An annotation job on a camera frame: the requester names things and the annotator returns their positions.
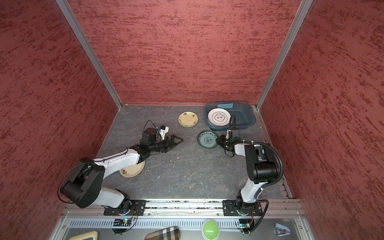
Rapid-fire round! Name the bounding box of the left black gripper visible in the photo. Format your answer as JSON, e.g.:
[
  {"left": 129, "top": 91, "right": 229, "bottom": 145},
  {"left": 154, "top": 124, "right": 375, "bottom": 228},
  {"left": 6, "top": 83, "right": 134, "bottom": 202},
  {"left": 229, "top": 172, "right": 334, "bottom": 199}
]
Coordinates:
[{"left": 149, "top": 135, "right": 184, "bottom": 152}]

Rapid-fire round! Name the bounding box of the teal patterned small plate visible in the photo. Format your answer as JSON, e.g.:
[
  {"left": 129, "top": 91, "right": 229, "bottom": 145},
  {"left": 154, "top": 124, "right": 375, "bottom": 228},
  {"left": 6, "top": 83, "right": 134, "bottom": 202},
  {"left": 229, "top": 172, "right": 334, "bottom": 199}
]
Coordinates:
[{"left": 198, "top": 131, "right": 218, "bottom": 149}]

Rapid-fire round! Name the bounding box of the white plate black outline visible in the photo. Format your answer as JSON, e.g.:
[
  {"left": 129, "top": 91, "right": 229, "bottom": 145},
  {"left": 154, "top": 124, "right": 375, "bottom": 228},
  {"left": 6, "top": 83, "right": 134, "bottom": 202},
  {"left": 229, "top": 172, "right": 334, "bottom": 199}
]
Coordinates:
[{"left": 208, "top": 108, "right": 231, "bottom": 127}]

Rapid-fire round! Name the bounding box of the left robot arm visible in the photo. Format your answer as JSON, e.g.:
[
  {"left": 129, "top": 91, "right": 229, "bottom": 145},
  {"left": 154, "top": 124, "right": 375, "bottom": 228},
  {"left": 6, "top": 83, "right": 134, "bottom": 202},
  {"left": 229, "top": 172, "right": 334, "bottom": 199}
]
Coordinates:
[{"left": 57, "top": 126, "right": 184, "bottom": 216}]

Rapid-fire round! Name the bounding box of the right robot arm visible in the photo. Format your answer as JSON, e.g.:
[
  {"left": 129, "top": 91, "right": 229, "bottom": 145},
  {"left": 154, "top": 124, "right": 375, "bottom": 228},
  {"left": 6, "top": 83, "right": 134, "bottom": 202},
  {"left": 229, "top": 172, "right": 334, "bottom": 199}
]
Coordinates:
[{"left": 216, "top": 131, "right": 284, "bottom": 216}]

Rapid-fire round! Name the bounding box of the small yellow plate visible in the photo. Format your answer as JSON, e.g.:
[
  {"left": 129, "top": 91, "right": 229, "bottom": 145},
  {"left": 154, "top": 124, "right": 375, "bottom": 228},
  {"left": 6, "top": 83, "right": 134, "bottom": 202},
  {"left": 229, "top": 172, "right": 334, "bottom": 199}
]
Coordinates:
[{"left": 178, "top": 112, "right": 199, "bottom": 128}]

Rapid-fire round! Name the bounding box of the cream plate near left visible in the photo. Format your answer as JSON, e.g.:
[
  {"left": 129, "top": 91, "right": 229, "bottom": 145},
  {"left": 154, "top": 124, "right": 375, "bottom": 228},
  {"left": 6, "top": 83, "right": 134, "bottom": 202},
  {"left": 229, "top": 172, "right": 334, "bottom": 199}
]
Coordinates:
[{"left": 120, "top": 161, "right": 145, "bottom": 178}]

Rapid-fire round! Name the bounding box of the green round button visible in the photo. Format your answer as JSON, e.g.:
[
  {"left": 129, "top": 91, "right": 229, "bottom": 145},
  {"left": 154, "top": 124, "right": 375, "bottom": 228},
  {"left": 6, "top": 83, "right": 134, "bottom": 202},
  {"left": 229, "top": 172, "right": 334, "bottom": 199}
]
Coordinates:
[{"left": 201, "top": 219, "right": 220, "bottom": 240}]

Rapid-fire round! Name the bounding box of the plaid fabric item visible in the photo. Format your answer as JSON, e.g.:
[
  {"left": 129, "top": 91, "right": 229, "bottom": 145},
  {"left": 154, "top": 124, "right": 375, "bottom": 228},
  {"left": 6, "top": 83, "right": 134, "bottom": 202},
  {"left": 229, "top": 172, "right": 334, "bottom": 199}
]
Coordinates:
[{"left": 145, "top": 227, "right": 181, "bottom": 240}]

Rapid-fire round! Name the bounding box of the white blue stapler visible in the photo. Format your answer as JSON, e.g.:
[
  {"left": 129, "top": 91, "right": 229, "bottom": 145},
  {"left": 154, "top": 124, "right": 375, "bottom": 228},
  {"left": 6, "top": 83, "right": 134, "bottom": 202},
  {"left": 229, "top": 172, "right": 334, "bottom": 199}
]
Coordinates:
[{"left": 275, "top": 223, "right": 291, "bottom": 237}]

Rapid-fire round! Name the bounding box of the cream tablet corner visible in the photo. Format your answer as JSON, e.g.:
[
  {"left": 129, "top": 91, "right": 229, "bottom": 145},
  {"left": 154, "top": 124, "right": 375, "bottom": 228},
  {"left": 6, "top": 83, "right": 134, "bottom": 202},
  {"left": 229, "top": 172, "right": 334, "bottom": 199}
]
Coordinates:
[{"left": 69, "top": 231, "right": 99, "bottom": 240}]

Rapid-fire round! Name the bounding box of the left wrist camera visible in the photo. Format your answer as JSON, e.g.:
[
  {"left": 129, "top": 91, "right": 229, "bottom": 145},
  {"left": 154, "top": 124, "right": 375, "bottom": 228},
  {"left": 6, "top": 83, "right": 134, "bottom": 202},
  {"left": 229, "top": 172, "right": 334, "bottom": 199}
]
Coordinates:
[{"left": 158, "top": 125, "right": 169, "bottom": 141}]

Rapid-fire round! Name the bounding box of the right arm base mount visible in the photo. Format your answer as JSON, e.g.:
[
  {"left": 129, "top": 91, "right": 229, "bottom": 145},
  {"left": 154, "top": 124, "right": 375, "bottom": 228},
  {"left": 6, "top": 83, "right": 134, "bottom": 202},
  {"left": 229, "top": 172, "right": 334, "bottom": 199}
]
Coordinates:
[{"left": 222, "top": 199, "right": 263, "bottom": 217}]

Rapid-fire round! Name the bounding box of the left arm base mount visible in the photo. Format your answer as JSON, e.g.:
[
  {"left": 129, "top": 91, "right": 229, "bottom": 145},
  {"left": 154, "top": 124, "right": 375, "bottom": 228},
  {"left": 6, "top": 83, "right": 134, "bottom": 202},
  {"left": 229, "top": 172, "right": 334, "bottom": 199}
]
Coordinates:
[{"left": 104, "top": 200, "right": 147, "bottom": 216}]

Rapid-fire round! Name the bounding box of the aluminium front rail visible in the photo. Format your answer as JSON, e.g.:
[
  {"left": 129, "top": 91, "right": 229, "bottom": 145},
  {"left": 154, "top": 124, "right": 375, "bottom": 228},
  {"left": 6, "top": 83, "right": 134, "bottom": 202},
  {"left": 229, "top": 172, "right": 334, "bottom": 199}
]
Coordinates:
[{"left": 50, "top": 199, "right": 315, "bottom": 240}]

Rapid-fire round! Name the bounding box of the right aluminium corner post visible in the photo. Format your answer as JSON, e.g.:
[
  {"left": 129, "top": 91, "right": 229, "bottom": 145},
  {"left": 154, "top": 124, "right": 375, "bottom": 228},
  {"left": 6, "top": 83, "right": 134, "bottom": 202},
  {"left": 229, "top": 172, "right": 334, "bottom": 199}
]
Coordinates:
[{"left": 256, "top": 0, "right": 313, "bottom": 111}]

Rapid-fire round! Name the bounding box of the aluminium corner post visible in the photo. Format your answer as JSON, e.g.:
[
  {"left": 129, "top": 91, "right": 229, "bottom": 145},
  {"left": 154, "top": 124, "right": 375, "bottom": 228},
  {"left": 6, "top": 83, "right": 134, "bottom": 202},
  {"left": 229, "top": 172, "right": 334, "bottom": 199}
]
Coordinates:
[
  {"left": 256, "top": 0, "right": 313, "bottom": 111},
  {"left": 56, "top": 0, "right": 124, "bottom": 110}
]

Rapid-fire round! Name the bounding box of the left aluminium corner post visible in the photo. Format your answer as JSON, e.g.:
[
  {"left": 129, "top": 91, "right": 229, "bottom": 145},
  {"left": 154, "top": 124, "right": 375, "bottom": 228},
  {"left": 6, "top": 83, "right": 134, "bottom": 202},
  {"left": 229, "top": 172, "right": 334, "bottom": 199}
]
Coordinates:
[{"left": 56, "top": 0, "right": 124, "bottom": 110}]

